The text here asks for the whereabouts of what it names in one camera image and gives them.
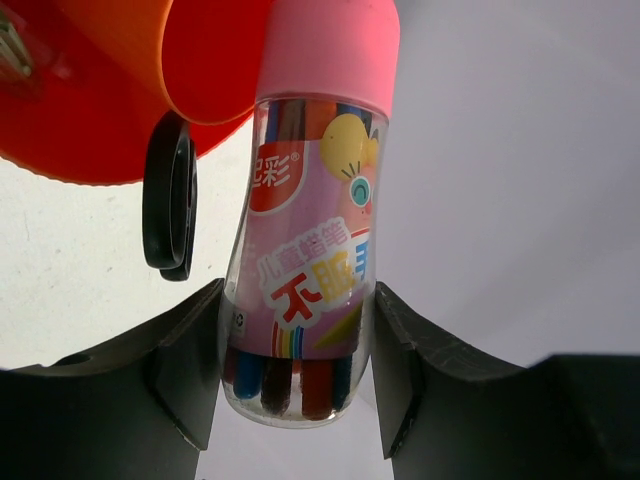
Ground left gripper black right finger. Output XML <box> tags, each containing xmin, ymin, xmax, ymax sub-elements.
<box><xmin>373</xmin><ymin>284</ymin><xmax>639</xmax><ymax>479</ymax></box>

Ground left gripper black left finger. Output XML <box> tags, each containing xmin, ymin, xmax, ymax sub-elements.
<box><xmin>1</xmin><ymin>279</ymin><xmax>223</xmax><ymax>479</ymax></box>

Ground pink capped clear marker tube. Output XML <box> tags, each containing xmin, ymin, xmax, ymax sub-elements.
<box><xmin>218</xmin><ymin>1</ymin><xmax>401</xmax><ymax>429</ymax></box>

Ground black handled scissors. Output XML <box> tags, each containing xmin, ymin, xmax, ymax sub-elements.
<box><xmin>142</xmin><ymin>111</ymin><xmax>198</xmax><ymax>282</ymax></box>

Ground green capped black highlighter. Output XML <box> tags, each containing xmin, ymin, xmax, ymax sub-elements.
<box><xmin>0</xmin><ymin>12</ymin><xmax>34</xmax><ymax>84</ymax></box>

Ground red round pen holder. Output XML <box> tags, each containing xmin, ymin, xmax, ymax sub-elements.
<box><xmin>1</xmin><ymin>1</ymin><xmax>269</xmax><ymax>185</ymax></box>

